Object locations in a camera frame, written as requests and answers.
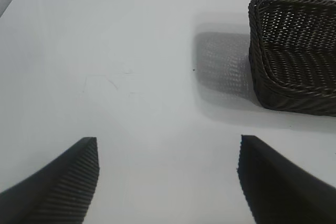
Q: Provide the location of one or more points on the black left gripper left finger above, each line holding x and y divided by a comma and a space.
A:
52, 195

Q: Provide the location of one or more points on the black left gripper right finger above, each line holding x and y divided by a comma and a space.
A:
283, 192

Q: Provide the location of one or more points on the dark brown woven basket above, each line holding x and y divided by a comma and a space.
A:
288, 100

